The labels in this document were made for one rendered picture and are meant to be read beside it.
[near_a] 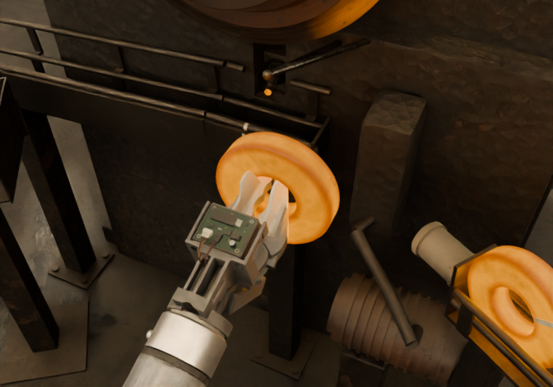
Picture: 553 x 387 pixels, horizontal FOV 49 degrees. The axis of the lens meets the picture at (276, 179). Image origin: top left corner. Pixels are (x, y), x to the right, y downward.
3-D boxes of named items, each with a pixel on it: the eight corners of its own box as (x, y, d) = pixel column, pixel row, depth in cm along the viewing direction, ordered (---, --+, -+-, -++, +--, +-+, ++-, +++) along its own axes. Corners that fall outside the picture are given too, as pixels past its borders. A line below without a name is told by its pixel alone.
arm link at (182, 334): (216, 385, 63) (151, 355, 66) (235, 345, 65) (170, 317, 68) (202, 368, 57) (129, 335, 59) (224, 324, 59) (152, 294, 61)
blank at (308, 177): (220, 118, 74) (206, 135, 71) (340, 146, 68) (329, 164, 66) (234, 210, 84) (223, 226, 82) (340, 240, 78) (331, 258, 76)
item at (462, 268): (481, 293, 89) (494, 243, 82) (485, 296, 89) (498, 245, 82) (443, 315, 87) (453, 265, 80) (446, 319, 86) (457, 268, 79)
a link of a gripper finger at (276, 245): (299, 212, 70) (267, 278, 66) (299, 217, 71) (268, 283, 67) (262, 198, 71) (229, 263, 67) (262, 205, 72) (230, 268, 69)
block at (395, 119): (365, 187, 112) (382, 81, 95) (407, 200, 110) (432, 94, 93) (346, 227, 105) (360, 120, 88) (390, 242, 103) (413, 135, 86)
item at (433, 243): (439, 243, 93) (443, 215, 89) (481, 281, 87) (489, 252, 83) (408, 258, 91) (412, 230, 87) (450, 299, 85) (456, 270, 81)
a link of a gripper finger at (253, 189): (276, 146, 69) (241, 213, 65) (281, 173, 74) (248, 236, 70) (252, 138, 70) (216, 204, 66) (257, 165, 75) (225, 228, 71)
